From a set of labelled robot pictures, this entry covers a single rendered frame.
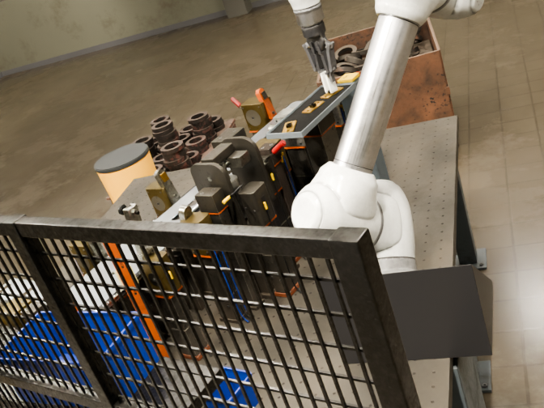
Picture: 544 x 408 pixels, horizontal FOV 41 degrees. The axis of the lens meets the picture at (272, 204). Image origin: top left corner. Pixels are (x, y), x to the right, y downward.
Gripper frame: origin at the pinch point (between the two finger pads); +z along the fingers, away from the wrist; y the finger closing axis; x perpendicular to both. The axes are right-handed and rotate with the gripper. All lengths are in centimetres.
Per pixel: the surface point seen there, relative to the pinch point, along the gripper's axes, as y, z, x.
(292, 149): 17.3, 21.9, 10.1
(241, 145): 2.0, 3.6, 39.2
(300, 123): -6.7, 4.2, 21.5
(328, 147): -6.3, 16.9, 13.5
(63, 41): 922, 94, -295
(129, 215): -6, 0, 85
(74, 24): 897, 74, -313
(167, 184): 34, 16, 52
